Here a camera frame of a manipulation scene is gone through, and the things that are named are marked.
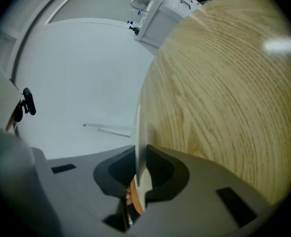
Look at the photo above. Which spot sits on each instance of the round wooden table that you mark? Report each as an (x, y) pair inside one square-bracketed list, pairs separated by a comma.
[(222, 83)]

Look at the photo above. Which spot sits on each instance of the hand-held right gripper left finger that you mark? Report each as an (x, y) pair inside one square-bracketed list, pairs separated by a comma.
[(81, 186)]

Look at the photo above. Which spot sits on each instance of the white cabinet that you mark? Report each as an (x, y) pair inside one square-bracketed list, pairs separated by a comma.
[(160, 21)]

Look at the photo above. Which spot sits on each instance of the chrome faucet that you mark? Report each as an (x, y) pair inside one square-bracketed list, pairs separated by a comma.
[(135, 2)]

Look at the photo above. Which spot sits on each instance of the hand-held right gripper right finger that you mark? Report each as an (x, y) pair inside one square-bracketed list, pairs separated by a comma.
[(197, 201)]

